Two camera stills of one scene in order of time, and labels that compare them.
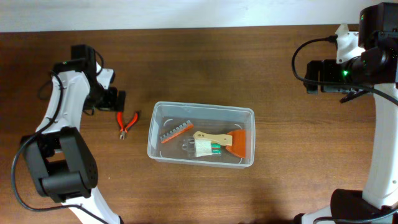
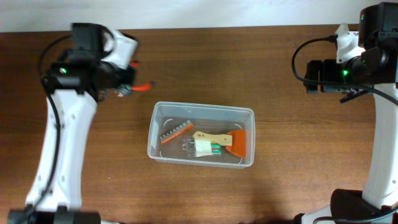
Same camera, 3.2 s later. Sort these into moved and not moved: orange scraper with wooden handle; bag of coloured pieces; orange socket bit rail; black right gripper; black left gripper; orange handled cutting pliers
Moved: orange handled cutting pliers; black left gripper
Not moved: orange scraper with wooden handle; black right gripper; bag of coloured pieces; orange socket bit rail
